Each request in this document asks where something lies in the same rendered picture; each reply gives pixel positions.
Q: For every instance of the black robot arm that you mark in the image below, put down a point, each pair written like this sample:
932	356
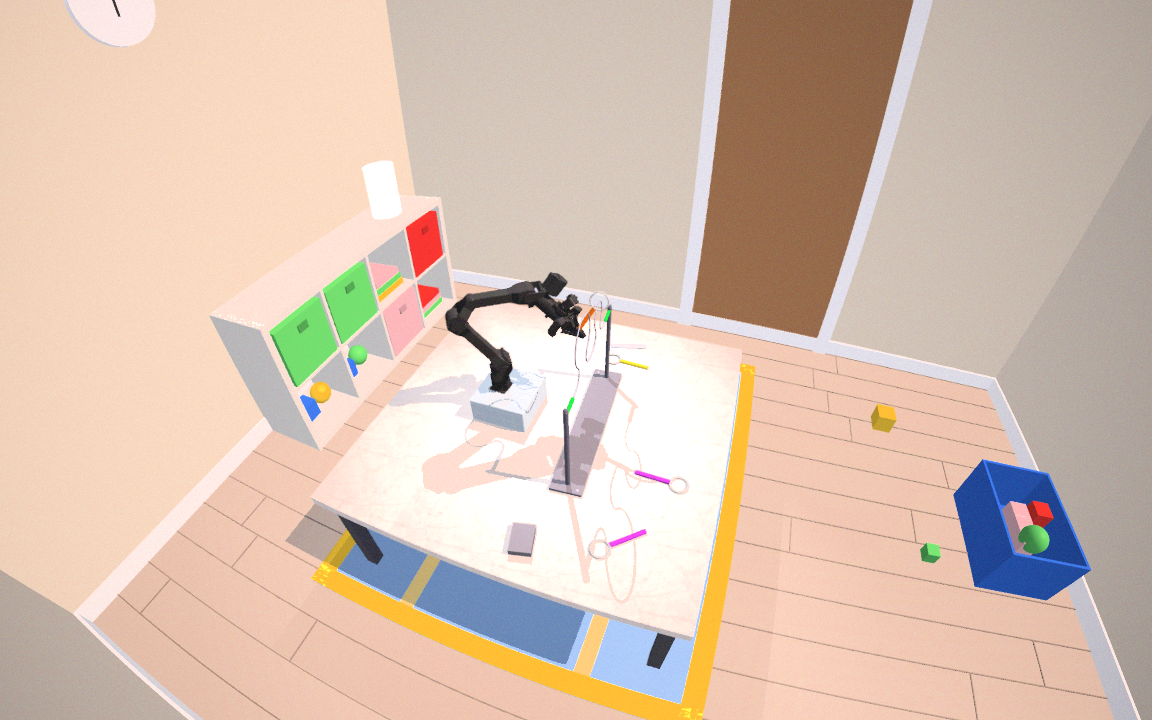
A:
457	316

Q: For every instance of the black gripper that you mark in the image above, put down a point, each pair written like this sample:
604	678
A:
568	322

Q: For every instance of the orange bar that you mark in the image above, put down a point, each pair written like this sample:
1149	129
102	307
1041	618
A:
593	308

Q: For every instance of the purple handle with grey loop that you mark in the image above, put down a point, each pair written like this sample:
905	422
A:
663	480
616	542

